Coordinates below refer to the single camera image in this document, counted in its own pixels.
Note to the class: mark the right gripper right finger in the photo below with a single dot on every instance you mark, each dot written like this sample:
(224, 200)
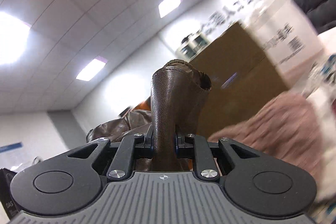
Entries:
(197, 149)

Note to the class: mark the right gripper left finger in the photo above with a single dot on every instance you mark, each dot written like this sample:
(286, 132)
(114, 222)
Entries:
(136, 144)

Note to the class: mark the brown leather jacket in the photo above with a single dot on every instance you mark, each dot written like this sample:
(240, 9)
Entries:
(178, 94)

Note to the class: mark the orange cardboard panel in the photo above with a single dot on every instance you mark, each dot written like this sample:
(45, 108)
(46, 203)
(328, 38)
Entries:
(145, 105)

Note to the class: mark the brown cardboard box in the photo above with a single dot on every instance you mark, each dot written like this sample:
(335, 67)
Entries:
(243, 80)

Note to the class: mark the pink fluffy garment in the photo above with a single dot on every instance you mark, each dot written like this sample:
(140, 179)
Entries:
(289, 128)

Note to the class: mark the white printed box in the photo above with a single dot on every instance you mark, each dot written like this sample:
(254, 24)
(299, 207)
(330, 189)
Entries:
(286, 35)

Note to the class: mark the dark grey sofa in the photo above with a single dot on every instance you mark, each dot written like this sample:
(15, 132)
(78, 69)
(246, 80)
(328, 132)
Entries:
(321, 13)

